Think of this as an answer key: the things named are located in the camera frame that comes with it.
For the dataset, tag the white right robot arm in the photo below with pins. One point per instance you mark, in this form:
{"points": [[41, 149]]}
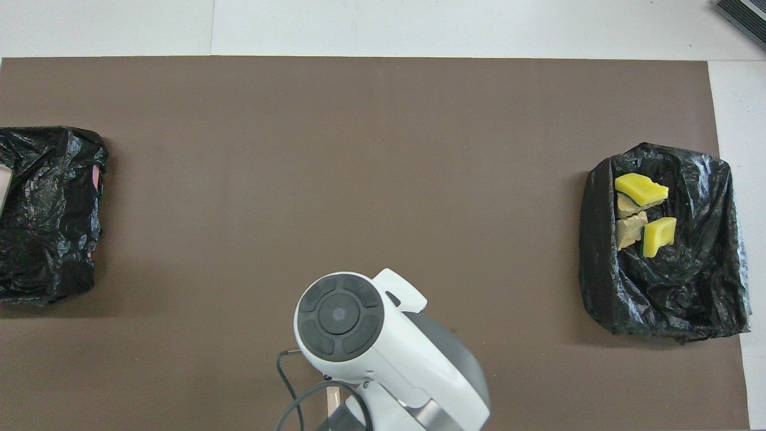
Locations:
{"points": [[407, 359]]}

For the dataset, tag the beige stone chunk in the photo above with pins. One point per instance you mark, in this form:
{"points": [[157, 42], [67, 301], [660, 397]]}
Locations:
{"points": [[628, 232]]}

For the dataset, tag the brown table mat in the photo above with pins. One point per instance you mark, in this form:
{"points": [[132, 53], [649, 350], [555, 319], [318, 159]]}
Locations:
{"points": [[299, 179]]}

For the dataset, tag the black bag lined bin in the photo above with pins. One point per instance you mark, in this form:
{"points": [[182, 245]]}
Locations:
{"points": [[48, 239], [688, 287]]}

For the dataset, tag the notched yellow sponge piece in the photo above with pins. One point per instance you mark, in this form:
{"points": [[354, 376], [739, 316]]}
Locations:
{"points": [[640, 189]]}

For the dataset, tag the dark ribbed panel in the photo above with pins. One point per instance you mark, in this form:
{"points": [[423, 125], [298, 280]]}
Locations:
{"points": [[748, 18]]}

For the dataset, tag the blocky yellow sponge piece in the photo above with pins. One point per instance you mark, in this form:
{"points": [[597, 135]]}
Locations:
{"points": [[658, 235]]}

